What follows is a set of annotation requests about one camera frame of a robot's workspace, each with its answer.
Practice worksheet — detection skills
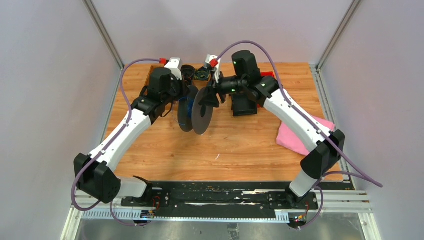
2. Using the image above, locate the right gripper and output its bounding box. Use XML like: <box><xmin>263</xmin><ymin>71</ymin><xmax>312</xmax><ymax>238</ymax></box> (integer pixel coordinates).
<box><xmin>198</xmin><ymin>70</ymin><xmax>247</xmax><ymax>108</ymax></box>

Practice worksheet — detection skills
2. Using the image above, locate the thin blue wire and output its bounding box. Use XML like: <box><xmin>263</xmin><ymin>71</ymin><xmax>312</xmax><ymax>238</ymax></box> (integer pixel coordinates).
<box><xmin>170</xmin><ymin>96</ymin><xmax>196</xmax><ymax>127</ymax></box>

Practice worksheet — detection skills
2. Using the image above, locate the grey filament spool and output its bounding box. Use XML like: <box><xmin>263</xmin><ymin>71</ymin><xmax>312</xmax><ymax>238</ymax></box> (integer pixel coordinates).
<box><xmin>177</xmin><ymin>85</ymin><xmax>213</xmax><ymax>135</ymax></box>

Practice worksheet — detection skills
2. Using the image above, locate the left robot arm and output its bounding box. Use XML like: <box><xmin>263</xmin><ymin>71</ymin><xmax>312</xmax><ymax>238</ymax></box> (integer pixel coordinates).
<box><xmin>71</xmin><ymin>66</ymin><xmax>188</xmax><ymax>207</ymax></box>

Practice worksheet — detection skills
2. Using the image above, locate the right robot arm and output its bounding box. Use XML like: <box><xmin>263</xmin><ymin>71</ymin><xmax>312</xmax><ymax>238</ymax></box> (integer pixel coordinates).
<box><xmin>191</xmin><ymin>50</ymin><xmax>346</xmax><ymax>209</ymax></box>

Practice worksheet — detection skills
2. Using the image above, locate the wooden compartment tray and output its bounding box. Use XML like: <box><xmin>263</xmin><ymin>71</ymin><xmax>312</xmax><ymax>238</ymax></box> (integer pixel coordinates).
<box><xmin>145</xmin><ymin>65</ymin><xmax>213</xmax><ymax>84</ymax></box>

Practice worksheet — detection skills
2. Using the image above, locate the rolled dark tie top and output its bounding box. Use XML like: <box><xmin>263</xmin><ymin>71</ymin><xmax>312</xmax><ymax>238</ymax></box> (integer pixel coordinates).
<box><xmin>181</xmin><ymin>64</ymin><xmax>196</xmax><ymax>82</ymax></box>

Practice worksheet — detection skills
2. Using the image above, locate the rolled green tie top right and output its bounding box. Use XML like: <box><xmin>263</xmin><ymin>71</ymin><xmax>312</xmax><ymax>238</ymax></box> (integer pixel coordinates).
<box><xmin>194</xmin><ymin>66</ymin><xmax>211</xmax><ymax>82</ymax></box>

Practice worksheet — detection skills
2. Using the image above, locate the black plastic bin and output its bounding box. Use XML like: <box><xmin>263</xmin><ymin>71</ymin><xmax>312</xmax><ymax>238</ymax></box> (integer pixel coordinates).
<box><xmin>231</xmin><ymin>93</ymin><xmax>258</xmax><ymax>117</ymax></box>

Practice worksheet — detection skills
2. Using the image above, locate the red plastic bin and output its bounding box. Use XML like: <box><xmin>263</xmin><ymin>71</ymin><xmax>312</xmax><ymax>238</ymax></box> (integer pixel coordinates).
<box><xmin>260</xmin><ymin>71</ymin><xmax>276</xmax><ymax>80</ymax></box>

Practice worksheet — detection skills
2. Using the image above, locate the pink cloth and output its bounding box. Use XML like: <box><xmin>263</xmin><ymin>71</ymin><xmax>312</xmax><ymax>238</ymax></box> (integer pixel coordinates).
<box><xmin>276</xmin><ymin>116</ymin><xmax>336</xmax><ymax>156</ymax></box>

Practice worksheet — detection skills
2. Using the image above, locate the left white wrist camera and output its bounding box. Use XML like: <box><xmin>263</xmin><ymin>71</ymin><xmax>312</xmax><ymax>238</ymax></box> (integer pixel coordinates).
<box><xmin>159</xmin><ymin>57</ymin><xmax>183</xmax><ymax>81</ymax></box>

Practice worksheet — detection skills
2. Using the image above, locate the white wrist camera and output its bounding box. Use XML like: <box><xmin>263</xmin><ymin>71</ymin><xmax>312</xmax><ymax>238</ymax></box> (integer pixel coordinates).
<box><xmin>203</xmin><ymin>54</ymin><xmax>221</xmax><ymax>84</ymax></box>
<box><xmin>159</xmin><ymin>57</ymin><xmax>183</xmax><ymax>81</ymax></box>

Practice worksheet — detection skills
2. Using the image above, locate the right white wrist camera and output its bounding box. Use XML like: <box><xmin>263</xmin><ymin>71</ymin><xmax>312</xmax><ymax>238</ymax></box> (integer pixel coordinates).
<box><xmin>203</xmin><ymin>54</ymin><xmax>221</xmax><ymax>84</ymax></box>

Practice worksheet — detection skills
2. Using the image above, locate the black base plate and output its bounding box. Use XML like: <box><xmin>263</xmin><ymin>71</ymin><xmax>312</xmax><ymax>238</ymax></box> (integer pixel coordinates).
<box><xmin>120</xmin><ymin>181</ymin><xmax>319</xmax><ymax>220</ymax></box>

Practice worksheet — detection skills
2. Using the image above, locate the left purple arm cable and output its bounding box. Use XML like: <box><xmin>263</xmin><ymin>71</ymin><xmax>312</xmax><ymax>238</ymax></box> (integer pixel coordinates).
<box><xmin>71</xmin><ymin>58</ymin><xmax>163</xmax><ymax>228</ymax></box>

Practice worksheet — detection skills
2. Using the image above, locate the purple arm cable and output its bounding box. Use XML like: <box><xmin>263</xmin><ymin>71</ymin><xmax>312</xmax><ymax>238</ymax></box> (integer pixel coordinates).
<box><xmin>216</xmin><ymin>40</ymin><xmax>384</xmax><ymax>230</ymax></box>
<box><xmin>71</xmin><ymin>58</ymin><xmax>163</xmax><ymax>228</ymax></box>

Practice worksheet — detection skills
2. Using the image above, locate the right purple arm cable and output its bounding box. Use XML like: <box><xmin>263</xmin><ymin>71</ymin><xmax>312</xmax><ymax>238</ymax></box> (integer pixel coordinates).
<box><xmin>216</xmin><ymin>40</ymin><xmax>384</xmax><ymax>230</ymax></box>

